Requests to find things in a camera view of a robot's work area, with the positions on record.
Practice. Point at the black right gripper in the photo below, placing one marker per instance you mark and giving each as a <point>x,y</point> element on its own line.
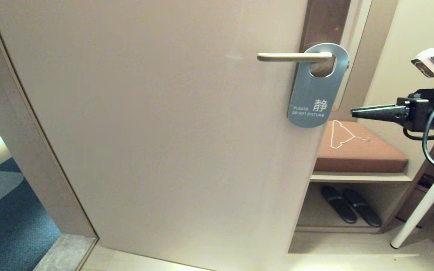
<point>416,109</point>

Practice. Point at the beige room door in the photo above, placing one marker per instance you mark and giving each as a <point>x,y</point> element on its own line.
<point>164,131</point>

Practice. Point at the brown metal lock plate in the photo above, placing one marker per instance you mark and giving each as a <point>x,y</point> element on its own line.
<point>324,20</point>

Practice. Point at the white table leg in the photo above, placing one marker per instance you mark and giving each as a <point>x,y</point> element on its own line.
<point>424,203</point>

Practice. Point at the black slipper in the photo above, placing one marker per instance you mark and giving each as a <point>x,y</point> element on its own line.
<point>339,205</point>
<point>362,208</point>

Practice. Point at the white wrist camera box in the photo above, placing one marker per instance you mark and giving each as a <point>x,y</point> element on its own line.
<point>428,62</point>

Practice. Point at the blue do-not-disturb door hanger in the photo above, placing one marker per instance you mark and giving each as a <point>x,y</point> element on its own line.
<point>311,94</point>

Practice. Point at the brown seat cushion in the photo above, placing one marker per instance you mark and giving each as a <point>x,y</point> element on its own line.
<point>360,158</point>

